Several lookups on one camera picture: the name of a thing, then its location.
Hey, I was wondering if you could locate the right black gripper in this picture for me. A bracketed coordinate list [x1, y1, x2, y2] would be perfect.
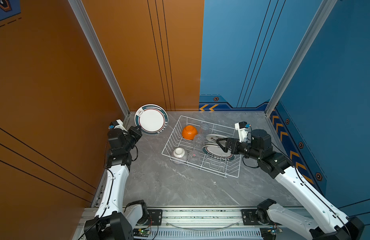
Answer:
[216, 137, 262, 161]

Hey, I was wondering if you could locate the white plate red pattern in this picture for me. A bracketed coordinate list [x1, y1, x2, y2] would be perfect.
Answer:
[205, 134, 228, 143]

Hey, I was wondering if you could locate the green rimmed white plate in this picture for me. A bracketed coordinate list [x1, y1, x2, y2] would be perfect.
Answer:
[135, 104, 169, 135]

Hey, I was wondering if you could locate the white wire dish rack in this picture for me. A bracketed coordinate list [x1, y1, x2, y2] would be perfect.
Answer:
[162, 116, 241, 178]

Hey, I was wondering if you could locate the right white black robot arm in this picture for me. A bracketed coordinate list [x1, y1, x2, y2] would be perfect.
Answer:
[216, 129, 365, 240]

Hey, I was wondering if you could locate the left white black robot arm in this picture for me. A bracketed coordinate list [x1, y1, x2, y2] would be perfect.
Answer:
[79, 126, 148, 240]

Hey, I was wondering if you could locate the clear glass cup back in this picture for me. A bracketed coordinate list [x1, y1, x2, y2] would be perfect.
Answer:
[200, 123, 210, 136]

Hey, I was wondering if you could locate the clear glass cup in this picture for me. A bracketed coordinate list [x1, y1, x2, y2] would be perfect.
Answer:
[188, 150, 200, 165]
[193, 134, 205, 150]
[200, 123, 210, 136]

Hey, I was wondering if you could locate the clear glass cup middle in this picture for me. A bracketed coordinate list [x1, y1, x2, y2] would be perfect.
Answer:
[193, 134, 205, 150]

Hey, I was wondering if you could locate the clear glass cup front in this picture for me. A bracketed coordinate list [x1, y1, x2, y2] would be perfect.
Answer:
[188, 150, 200, 165]

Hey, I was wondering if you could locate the orange bowl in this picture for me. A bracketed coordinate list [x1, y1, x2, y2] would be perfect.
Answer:
[182, 125, 198, 141]

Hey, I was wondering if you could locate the small white bowl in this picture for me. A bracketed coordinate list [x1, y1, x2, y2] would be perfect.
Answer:
[172, 148, 188, 164]

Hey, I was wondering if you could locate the right circuit board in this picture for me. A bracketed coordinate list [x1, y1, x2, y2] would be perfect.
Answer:
[260, 228, 283, 240]

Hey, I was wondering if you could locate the left green circuit board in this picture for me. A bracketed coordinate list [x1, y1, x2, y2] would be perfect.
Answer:
[134, 229, 152, 238]

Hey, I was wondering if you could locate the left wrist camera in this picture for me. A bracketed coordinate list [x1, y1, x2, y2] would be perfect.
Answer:
[109, 120, 128, 133]

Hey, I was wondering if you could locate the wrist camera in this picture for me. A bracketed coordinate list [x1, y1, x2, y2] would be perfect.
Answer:
[235, 122, 252, 143]
[109, 120, 128, 133]

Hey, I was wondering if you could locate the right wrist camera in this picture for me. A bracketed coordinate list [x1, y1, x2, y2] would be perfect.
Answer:
[235, 122, 252, 143]

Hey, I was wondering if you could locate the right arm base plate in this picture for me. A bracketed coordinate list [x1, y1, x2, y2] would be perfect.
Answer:
[241, 209, 278, 226]

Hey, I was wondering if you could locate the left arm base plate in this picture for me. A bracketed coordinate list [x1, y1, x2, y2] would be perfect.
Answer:
[137, 209, 163, 226]

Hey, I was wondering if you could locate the aluminium front rail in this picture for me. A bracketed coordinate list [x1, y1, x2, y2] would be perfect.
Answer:
[72, 206, 335, 240]

